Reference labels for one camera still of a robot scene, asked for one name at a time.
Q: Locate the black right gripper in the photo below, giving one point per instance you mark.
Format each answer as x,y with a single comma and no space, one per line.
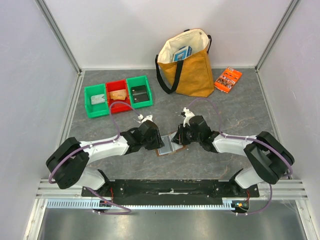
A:
179,135

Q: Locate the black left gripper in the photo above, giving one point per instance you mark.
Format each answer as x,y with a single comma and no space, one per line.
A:
158,143

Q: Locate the brown leather card holder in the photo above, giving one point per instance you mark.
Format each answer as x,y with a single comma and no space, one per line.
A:
169,147

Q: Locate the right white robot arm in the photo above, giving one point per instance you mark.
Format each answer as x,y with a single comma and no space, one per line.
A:
269,160

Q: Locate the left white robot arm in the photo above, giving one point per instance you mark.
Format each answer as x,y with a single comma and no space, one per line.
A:
68,165

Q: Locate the black card stack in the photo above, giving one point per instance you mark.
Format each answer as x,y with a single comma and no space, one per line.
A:
139,94

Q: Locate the right green plastic bin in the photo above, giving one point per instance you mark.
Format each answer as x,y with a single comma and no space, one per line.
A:
136,81

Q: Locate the green plastic bin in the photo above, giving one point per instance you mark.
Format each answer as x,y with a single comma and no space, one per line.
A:
136,81
94,111

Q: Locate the red plastic bin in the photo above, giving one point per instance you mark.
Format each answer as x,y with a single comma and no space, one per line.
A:
117,106

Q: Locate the mustard tote bag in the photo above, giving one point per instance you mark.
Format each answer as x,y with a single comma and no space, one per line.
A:
192,76

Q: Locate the orange snack packet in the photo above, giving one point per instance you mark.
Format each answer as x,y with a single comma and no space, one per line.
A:
227,80

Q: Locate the left green plastic bin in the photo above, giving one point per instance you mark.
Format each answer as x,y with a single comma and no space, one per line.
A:
94,111

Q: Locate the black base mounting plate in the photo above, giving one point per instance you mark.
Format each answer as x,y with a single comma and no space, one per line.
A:
165,192

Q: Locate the blue box in bag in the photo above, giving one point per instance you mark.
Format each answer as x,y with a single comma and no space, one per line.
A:
182,53

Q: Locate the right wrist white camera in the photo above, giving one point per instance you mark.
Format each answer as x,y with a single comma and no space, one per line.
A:
187,114

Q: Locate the front aluminium rail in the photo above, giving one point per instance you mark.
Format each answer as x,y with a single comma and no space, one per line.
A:
285,189

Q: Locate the left aluminium frame post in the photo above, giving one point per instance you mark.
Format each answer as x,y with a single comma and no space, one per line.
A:
58,34

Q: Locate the aluminium frame post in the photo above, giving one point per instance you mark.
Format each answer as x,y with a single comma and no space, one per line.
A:
58,34
293,4

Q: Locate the right aluminium frame post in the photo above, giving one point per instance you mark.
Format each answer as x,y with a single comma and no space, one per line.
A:
293,4

